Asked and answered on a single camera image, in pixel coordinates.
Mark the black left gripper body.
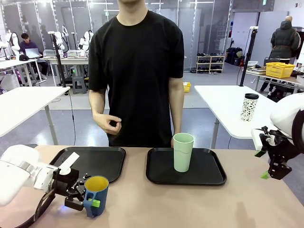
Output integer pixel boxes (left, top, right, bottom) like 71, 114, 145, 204
53, 168, 85, 197

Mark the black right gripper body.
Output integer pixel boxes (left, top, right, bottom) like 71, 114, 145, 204
269, 132, 304, 166

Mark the blue mug yellow inside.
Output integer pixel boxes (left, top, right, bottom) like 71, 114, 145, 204
83, 175, 110, 218

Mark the pale green tall tumbler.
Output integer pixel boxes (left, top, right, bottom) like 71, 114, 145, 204
172, 133, 194, 172

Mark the person's left forearm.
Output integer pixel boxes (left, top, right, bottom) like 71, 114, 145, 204
169, 77, 185, 141

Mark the person's right forearm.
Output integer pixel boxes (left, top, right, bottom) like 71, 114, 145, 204
89, 89, 108, 119

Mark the person's right hand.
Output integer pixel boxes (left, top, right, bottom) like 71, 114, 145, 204
93, 114, 123, 136

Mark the black plastic serving tray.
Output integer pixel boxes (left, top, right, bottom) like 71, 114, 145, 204
48, 146, 126, 184
146, 147, 228, 186

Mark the speckled white travel mug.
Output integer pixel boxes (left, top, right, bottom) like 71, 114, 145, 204
240, 93, 259, 122

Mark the white table with grey leg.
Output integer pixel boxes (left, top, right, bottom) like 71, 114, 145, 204
0, 85, 71, 145
194, 85, 285, 150

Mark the background table with basket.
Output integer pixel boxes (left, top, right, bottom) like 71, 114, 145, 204
244, 65, 304, 92

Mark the large yellow plastic basket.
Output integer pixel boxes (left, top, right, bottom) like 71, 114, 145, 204
265, 62, 296, 78

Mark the black bags pile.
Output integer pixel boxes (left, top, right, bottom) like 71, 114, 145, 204
225, 47, 245, 67

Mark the grey plastic step stool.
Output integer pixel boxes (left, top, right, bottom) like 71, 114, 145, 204
72, 76, 88, 95

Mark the white shoe rack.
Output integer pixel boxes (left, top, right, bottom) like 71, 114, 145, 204
196, 55, 226, 74

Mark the standing person dark jacket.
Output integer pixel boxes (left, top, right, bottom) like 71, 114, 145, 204
260, 16, 302, 92

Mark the person in black t-shirt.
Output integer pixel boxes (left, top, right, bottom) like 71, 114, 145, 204
88, 0, 185, 148

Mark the background white work desk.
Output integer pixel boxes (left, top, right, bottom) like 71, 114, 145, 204
0, 58, 47, 87

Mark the grey laptop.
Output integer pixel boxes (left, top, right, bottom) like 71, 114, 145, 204
25, 48, 43, 58

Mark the background white robot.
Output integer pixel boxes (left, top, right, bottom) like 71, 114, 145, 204
78, 30, 94, 51
0, 29, 21, 60
53, 25, 70, 53

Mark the seated person purple top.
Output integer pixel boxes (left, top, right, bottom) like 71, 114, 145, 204
19, 33, 49, 79

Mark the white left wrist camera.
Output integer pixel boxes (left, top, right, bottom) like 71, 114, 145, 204
58, 152, 80, 176

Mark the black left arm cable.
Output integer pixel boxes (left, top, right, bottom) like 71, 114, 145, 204
23, 191, 57, 228

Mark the black hanging cable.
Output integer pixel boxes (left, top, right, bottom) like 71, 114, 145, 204
65, 89, 76, 145

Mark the black camera pole stand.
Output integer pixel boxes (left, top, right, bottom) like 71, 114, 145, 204
239, 27, 259, 87
47, 31, 68, 88

